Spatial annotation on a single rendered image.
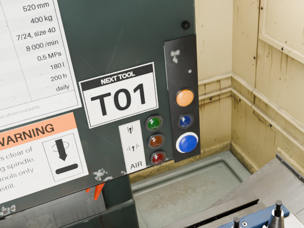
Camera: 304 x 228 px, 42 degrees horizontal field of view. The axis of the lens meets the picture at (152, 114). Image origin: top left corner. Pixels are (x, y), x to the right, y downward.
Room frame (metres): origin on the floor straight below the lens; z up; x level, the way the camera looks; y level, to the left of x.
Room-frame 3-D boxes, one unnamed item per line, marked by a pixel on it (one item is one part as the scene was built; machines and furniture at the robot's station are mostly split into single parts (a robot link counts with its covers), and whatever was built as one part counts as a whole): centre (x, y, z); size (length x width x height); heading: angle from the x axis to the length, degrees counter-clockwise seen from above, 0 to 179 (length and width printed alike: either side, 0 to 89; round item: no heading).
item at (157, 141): (0.45, 0.00, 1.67); 0.02 x 0.01 x 0.02; 108
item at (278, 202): (0.62, -0.26, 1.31); 0.02 x 0.02 x 0.03
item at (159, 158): (0.45, 0.00, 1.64); 0.02 x 0.01 x 0.02; 108
